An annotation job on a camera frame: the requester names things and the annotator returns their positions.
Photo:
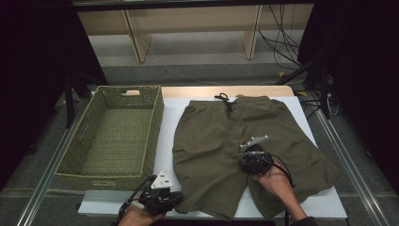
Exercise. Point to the black metal stand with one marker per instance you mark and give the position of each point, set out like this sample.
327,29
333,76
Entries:
323,84
69,100

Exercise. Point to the white table cover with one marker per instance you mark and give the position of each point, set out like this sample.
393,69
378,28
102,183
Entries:
166,125

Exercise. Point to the green woven basket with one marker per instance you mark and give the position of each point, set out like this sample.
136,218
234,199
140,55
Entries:
116,138

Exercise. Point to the olive green shorts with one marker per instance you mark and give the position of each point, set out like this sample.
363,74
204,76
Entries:
207,147

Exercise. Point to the aluminium frame rail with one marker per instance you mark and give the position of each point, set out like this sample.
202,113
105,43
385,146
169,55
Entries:
47,169
354,166

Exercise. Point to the yellow black floor tape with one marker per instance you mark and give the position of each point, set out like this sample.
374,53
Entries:
302,93
281,74

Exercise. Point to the black curtain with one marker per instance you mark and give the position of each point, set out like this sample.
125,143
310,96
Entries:
360,62
31,78

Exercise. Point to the person's right hand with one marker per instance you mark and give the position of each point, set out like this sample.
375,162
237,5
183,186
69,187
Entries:
276,185

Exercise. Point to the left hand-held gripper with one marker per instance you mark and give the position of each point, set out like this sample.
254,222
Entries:
160,199

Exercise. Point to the light wooden desk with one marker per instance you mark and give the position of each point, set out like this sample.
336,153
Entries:
194,19

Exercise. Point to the person's left hand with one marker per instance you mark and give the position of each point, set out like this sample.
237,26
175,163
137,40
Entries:
138,218

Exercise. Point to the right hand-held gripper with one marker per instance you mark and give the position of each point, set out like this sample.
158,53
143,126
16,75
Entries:
255,161

